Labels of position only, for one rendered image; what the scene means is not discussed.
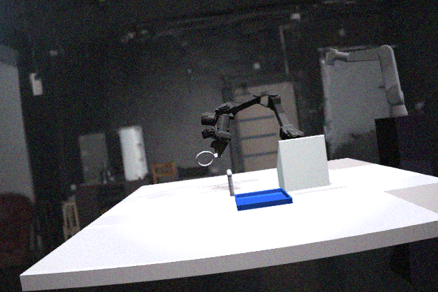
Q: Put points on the blue tray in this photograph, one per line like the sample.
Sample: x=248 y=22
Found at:
x=262 y=199

